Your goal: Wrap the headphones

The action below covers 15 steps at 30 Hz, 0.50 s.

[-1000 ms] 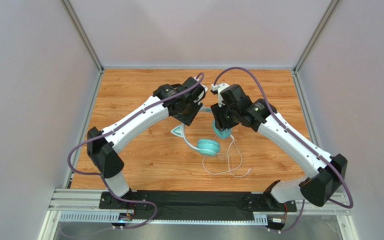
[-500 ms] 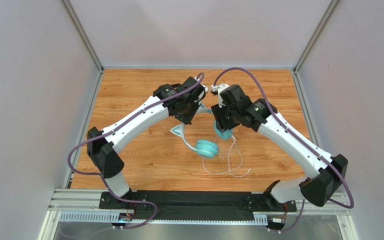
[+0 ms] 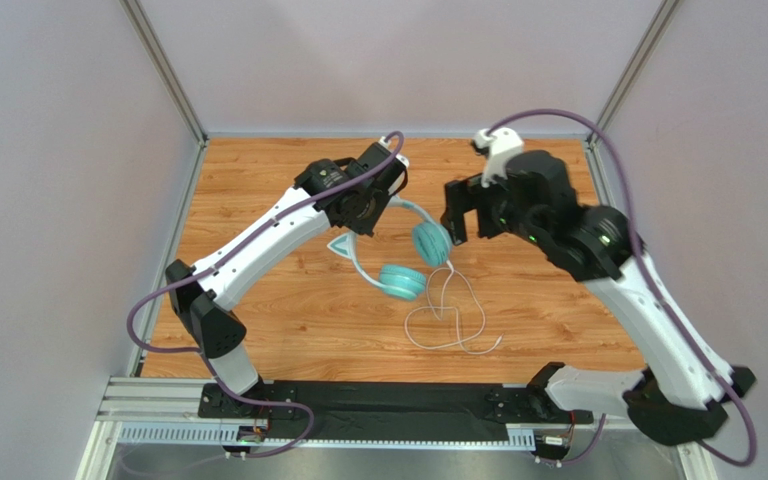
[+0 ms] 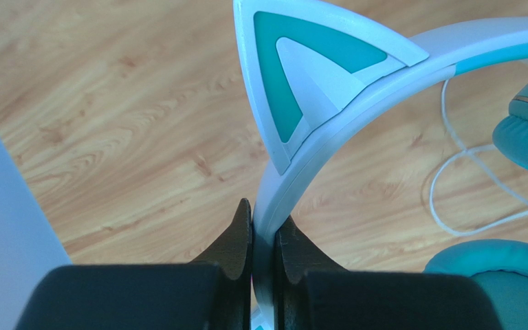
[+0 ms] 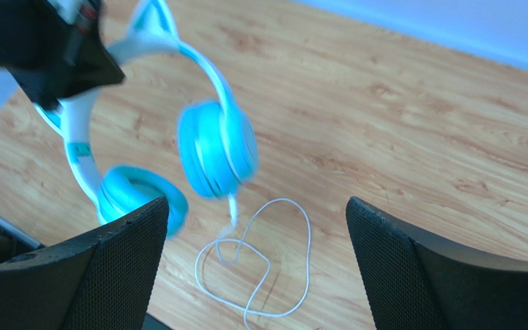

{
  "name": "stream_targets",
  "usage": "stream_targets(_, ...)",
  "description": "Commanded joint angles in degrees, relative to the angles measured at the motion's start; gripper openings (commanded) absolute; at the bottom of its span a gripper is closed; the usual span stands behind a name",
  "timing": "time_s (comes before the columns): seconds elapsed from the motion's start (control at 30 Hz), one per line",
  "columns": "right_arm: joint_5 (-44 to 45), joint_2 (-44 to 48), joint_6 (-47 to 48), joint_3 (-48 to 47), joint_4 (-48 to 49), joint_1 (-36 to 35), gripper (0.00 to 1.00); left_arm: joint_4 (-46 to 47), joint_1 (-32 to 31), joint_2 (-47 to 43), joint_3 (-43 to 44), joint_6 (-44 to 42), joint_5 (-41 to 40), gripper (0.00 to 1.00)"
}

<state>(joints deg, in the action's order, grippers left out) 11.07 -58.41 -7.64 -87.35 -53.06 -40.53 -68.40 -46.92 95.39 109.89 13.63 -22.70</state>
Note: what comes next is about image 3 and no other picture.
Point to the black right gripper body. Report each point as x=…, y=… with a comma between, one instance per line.
x=471, y=199

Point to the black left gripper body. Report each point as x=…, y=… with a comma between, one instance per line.
x=368, y=217

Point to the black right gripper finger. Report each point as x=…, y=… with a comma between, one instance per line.
x=463, y=194
x=452, y=220

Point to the teal cat-ear headphones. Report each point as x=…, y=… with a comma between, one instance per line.
x=404, y=273

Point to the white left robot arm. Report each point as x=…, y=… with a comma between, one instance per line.
x=207, y=292

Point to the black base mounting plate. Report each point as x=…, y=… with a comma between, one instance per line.
x=369, y=411

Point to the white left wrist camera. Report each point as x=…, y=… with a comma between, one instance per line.
x=392, y=146

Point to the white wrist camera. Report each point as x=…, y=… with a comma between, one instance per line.
x=392, y=146
x=498, y=148

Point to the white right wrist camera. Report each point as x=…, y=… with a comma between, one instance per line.
x=498, y=148

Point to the aluminium right frame rail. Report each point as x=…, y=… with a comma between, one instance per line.
x=605, y=174

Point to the aluminium frame rail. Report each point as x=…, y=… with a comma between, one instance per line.
x=605, y=174
x=195, y=143
x=164, y=428

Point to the aluminium left frame rail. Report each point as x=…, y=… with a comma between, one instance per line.
x=195, y=143

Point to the aluminium front frame rail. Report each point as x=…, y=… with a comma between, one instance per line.
x=164, y=428

